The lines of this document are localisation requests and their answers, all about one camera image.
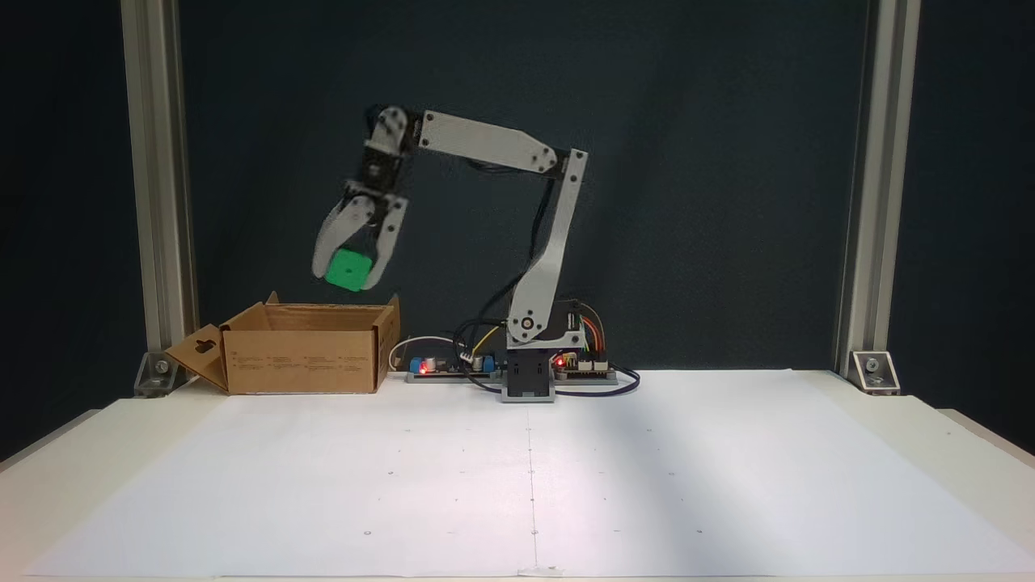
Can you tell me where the brown cardboard box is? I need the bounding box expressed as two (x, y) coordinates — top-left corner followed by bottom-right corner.
(166, 291), (403, 396)

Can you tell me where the circuit board with white connectors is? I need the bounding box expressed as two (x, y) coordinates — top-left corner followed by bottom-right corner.
(554, 352), (620, 384)

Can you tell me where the white cable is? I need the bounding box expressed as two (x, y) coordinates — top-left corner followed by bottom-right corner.
(388, 334), (455, 373)

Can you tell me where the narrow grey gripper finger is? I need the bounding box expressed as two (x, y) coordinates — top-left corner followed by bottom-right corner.
(361, 200), (408, 290)

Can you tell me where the green die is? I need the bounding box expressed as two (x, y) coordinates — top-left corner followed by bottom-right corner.
(323, 248), (373, 293)

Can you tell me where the coloured jumper wire bundle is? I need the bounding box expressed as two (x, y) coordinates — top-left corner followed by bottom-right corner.
(566, 303), (607, 361)

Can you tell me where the aluminium frame post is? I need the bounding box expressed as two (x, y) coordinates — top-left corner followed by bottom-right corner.
(833, 0), (922, 378)
(121, 0), (200, 366)

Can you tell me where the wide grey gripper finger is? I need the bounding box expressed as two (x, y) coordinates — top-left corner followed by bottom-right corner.
(313, 196), (377, 284)

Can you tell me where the metal corner bracket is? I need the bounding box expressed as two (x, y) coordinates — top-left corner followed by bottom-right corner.
(851, 350), (902, 396)
(133, 350), (181, 399)

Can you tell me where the circuit board with red LED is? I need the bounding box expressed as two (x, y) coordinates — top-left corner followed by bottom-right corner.
(407, 353), (504, 383)

